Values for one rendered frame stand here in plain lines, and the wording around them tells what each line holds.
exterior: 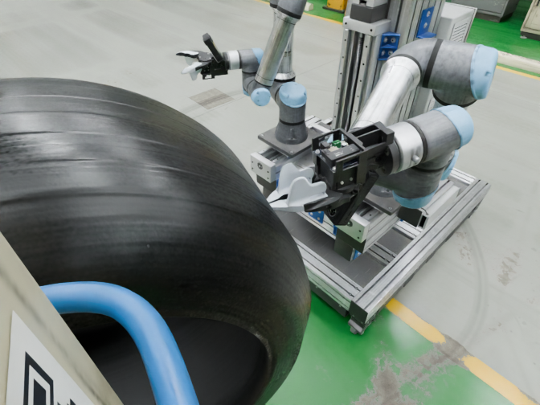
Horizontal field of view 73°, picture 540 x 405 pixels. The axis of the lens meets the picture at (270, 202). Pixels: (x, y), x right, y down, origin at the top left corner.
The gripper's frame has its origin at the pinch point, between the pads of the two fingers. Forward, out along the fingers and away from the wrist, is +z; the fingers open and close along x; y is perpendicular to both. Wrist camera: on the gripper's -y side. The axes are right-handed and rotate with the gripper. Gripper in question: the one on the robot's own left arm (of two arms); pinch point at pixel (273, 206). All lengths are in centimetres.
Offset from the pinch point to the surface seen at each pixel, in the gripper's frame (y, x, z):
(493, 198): -142, -69, -182
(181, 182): 19.4, 12.3, 12.4
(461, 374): -132, 8, -74
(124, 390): -30.1, 0.7, 33.7
